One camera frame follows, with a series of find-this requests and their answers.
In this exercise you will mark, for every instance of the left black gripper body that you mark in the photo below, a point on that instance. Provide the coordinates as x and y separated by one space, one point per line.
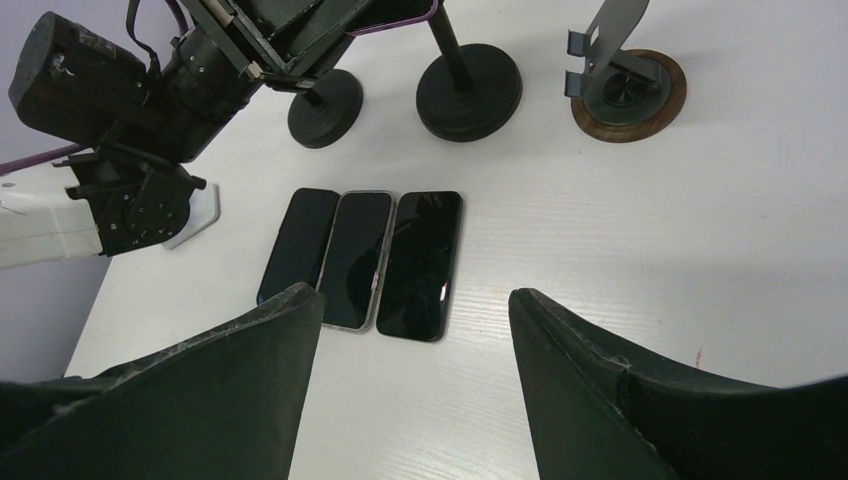
286 45

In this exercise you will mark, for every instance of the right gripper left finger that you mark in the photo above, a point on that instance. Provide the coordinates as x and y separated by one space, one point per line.
224 404

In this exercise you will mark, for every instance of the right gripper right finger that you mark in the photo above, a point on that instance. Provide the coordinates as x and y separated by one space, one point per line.
602 407

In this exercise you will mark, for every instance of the black phone stand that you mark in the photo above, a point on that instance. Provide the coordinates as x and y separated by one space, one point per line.
324 114
470 91

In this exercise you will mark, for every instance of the brown base phone stand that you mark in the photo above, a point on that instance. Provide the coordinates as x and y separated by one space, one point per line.
621 96

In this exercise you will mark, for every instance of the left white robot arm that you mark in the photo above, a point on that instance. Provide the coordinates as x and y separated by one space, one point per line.
132 124

